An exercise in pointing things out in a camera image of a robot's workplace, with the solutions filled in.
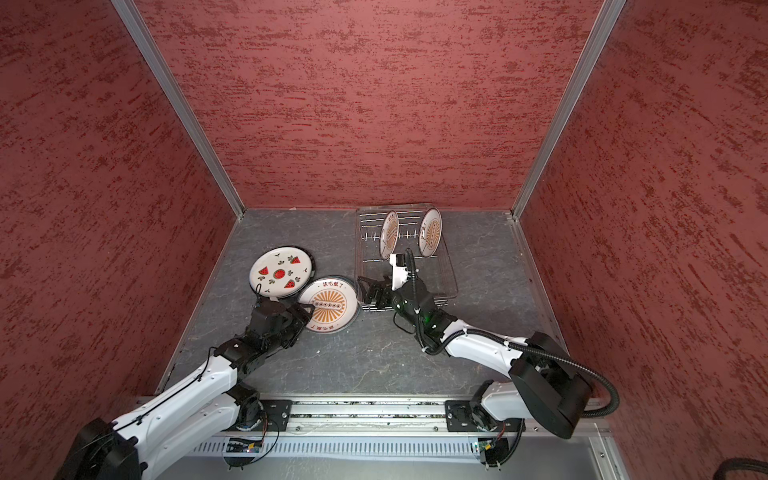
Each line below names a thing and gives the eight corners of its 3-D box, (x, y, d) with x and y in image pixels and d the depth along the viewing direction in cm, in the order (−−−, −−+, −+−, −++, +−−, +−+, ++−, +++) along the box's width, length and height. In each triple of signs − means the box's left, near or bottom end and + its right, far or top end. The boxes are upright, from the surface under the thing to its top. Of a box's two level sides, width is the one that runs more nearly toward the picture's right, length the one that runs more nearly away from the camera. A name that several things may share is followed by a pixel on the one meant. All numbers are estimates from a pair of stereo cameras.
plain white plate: (247, 298, 98) (242, 292, 95) (263, 253, 110) (259, 246, 107) (309, 299, 98) (306, 293, 95) (318, 253, 110) (316, 246, 107)
